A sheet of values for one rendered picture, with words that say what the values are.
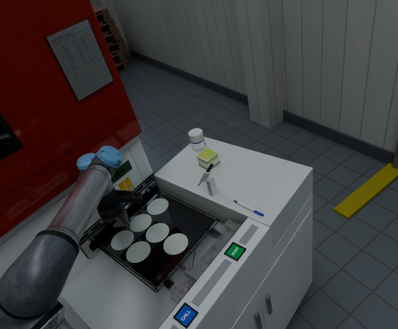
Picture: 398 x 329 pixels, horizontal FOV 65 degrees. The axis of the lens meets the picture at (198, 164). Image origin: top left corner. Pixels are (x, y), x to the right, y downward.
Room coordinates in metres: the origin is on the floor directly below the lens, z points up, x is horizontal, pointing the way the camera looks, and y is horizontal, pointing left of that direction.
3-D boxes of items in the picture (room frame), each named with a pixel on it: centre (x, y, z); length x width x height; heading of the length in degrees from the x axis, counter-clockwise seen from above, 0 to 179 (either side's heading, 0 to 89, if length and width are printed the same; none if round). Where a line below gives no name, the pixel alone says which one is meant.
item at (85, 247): (1.04, 0.39, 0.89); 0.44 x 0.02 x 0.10; 130
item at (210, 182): (0.96, -0.02, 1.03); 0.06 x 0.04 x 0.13; 40
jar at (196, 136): (1.30, -0.03, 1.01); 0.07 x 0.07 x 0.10
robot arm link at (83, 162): (0.90, 0.36, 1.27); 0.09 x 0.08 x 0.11; 172
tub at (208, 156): (1.14, -0.05, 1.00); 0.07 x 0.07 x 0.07; 31
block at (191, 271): (0.65, 0.12, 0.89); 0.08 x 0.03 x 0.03; 40
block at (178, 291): (0.59, 0.18, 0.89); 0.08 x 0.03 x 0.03; 40
